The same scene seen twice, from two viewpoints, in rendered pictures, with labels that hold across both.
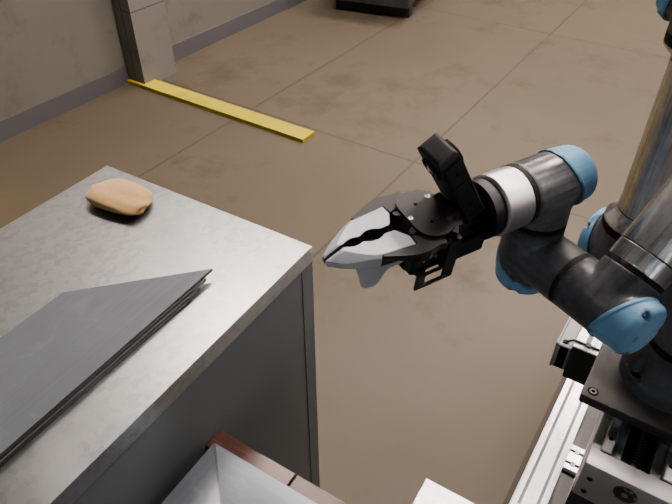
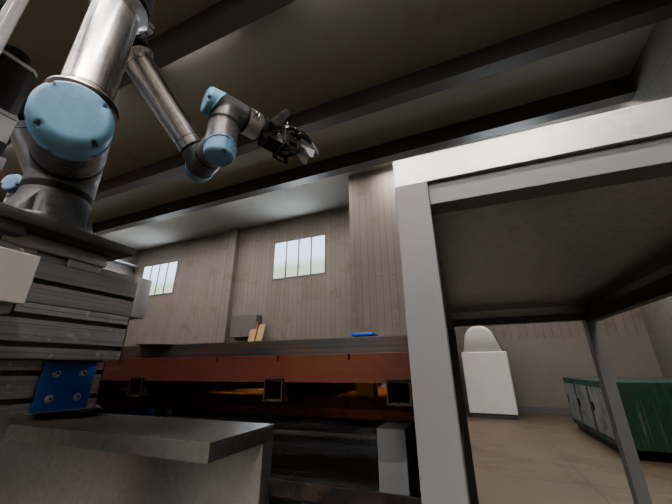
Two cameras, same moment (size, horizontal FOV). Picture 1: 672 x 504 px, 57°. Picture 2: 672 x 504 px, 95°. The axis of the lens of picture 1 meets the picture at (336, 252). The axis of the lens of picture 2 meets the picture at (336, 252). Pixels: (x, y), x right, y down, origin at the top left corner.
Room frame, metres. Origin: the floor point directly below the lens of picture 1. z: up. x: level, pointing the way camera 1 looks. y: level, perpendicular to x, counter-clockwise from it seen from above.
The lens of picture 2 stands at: (1.30, -0.09, 0.80)
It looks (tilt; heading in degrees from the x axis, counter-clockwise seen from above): 21 degrees up; 169
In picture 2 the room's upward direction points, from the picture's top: straight up
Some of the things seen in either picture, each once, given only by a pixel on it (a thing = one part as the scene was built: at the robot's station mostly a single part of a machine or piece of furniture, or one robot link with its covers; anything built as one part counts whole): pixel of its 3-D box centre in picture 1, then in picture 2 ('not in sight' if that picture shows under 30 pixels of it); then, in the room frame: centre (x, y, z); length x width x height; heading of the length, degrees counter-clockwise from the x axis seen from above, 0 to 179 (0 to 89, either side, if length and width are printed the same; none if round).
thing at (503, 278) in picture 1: (537, 254); (218, 144); (0.61, -0.26, 1.34); 0.11 x 0.08 x 0.11; 31
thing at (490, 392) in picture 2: not in sight; (486, 369); (-4.12, 3.71, 0.76); 0.77 x 0.69 x 1.52; 57
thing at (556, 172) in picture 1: (545, 185); (225, 110); (0.63, -0.26, 1.43); 0.11 x 0.08 x 0.09; 121
